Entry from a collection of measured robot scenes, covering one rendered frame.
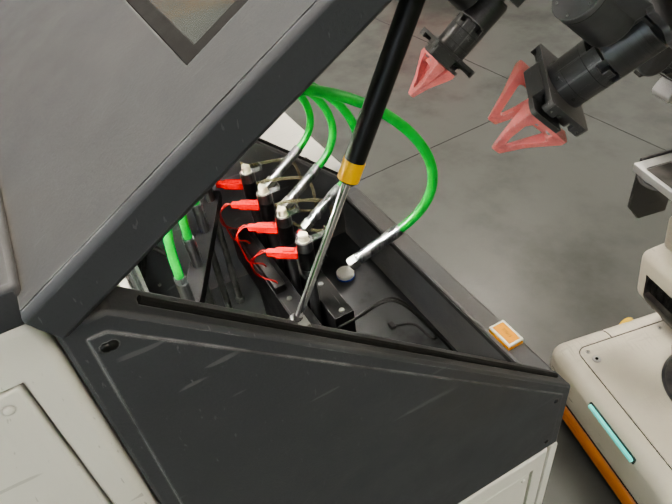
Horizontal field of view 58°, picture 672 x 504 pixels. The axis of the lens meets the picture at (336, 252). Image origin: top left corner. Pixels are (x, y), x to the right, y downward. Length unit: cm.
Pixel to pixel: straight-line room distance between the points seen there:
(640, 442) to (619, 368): 23
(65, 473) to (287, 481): 25
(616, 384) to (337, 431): 130
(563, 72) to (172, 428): 53
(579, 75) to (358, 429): 45
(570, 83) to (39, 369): 57
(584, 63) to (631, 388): 131
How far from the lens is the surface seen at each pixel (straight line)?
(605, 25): 65
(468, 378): 77
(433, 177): 82
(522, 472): 113
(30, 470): 55
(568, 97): 71
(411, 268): 119
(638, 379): 192
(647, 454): 179
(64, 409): 51
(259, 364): 55
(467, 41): 107
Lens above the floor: 174
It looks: 41 degrees down
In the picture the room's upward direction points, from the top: 8 degrees counter-clockwise
